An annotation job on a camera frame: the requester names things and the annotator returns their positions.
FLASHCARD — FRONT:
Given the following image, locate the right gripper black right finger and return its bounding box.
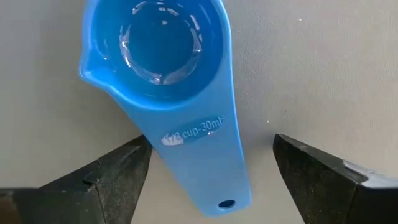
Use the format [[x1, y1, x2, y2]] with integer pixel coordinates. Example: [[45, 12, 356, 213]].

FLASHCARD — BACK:
[[272, 133, 398, 224]]

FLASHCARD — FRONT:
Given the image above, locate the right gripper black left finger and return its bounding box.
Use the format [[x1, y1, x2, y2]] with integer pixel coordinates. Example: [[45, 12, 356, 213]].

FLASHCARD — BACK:
[[0, 134, 153, 224]]

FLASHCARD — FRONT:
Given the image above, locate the blue measuring cup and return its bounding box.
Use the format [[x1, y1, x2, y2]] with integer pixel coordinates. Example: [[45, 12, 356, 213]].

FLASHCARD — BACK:
[[78, 0, 252, 218]]

